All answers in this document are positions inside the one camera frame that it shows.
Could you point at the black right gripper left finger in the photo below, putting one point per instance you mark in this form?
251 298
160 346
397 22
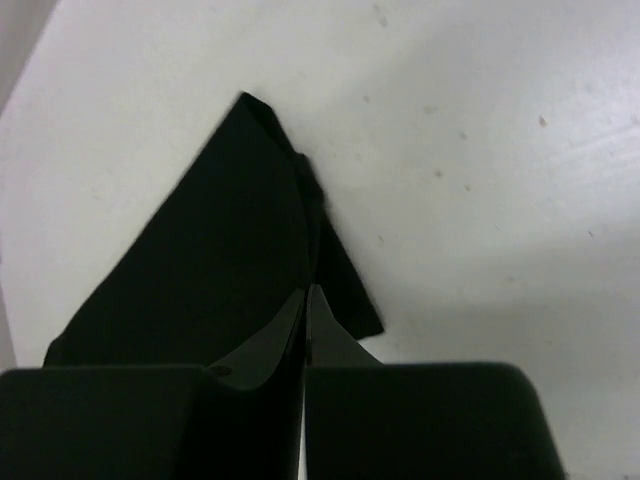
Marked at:
270 360

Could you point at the black tank top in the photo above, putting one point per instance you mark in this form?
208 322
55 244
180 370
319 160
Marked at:
246 225

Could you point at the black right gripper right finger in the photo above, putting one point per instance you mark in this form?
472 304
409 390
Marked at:
328 344

